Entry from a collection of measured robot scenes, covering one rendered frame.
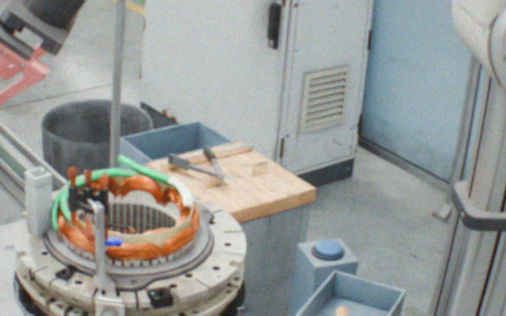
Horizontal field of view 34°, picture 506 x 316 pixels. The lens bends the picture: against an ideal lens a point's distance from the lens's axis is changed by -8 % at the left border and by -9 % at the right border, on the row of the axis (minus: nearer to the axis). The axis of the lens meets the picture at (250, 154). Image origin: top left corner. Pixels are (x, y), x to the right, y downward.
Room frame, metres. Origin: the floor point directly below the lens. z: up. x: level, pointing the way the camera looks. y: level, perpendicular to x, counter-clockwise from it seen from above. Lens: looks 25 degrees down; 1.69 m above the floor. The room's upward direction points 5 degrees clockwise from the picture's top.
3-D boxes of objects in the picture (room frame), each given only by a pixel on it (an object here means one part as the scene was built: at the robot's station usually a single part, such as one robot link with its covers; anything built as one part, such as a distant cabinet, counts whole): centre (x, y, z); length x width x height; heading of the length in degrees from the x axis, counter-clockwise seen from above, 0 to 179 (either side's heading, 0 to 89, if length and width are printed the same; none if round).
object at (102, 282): (0.87, 0.16, 1.15); 0.03 x 0.02 x 0.12; 36
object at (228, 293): (0.92, 0.03, 1.05); 0.09 x 0.04 x 0.01; 134
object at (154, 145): (1.39, 0.13, 0.92); 0.17 x 0.11 x 0.28; 129
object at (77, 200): (0.88, 0.18, 1.21); 0.04 x 0.04 x 0.03; 44
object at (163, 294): (0.88, 0.09, 1.09); 0.03 x 0.02 x 0.02; 121
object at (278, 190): (1.28, 0.03, 1.05); 0.20 x 0.19 x 0.02; 39
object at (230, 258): (1.01, 0.15, 1.09); 0.32 x 0.32 x 0.01
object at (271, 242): (1.28, 0.03, 0.91); 0.19 x 0.19 x 0.26; 39
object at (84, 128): (2.62, 0.51, 0.39); 0.39 x 0.39 x 0.35
